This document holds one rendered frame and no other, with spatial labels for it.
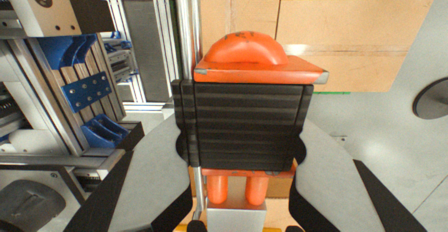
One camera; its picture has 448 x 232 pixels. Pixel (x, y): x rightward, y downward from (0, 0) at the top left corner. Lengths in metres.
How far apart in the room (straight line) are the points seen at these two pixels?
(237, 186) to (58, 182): 0.54
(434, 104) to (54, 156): 2.52
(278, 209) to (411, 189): 2.70
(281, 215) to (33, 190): 0.65
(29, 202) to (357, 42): 1.25
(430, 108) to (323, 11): 1.63
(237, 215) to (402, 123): 2.14
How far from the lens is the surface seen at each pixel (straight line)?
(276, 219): 0.53
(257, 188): 0.17
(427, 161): 2.82
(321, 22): 0.86
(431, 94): 2.19
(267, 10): 0.79
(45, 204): 0.69
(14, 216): 0.68
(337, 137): 1.97
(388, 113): 2.09
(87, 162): 0.68
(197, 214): 0.23
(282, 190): 0.47
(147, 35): 1.23
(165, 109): 0.86
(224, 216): 0.20
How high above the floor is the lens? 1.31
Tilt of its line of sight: 63 degrees down
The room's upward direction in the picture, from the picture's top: 176 degrees counter-clockwise
